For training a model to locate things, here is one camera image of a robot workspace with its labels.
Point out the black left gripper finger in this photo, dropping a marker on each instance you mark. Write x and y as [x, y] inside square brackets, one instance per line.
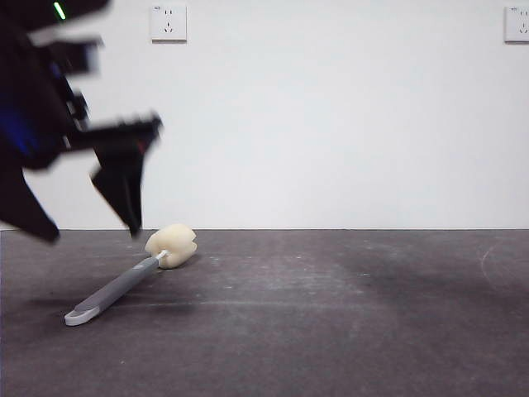
[25, 207]
[124, 190]

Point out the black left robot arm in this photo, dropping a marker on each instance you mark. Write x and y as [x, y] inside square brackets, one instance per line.
[16, 54]

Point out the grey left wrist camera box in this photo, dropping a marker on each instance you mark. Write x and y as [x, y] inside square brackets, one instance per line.
[76, 58]

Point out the white wall socket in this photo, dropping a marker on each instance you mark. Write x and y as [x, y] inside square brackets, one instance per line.
[517, 25]
[168, 22]

